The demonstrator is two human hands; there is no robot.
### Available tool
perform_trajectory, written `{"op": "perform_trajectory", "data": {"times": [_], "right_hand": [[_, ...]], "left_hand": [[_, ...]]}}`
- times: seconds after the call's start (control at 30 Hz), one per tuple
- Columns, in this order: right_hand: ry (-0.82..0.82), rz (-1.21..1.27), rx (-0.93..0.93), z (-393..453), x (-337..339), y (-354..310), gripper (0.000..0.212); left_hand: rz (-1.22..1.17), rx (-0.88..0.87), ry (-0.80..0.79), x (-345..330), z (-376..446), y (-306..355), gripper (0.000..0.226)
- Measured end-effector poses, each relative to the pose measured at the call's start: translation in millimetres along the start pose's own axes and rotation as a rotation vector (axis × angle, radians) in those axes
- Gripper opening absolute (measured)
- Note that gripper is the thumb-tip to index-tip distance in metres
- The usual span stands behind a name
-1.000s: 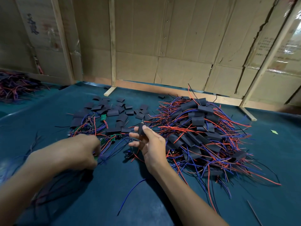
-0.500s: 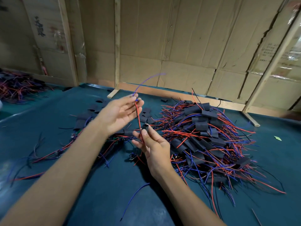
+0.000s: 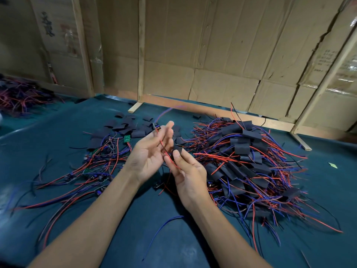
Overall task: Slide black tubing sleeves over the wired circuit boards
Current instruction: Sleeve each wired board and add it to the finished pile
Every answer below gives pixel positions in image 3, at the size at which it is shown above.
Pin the person's right hand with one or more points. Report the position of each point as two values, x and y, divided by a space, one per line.
189 178

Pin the person's left hand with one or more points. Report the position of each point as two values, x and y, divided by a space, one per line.
148 156

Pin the pile of black sleeve pieces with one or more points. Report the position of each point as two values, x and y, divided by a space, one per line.
136 132

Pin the pile of sleeved wired boards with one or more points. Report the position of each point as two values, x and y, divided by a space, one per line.
240 148

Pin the pile of unsleeved wired boards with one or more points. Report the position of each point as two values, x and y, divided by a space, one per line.
72 181

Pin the person's left forearm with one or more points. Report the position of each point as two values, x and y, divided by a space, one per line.
89 231

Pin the person's right forearm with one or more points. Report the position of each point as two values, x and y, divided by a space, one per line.
228 240

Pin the wooden ledge board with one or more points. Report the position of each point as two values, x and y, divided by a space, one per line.
184 104

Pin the small green scrap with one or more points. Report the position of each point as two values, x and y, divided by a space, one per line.
333 165

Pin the clear plastic sheet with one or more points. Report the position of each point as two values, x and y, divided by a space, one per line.
347 69

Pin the thin wooden post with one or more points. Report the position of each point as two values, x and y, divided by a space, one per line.
140 50

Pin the wide wooden post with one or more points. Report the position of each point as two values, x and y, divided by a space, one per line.
81 47

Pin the pale slanted wooden post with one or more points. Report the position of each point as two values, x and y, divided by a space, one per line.
323 89

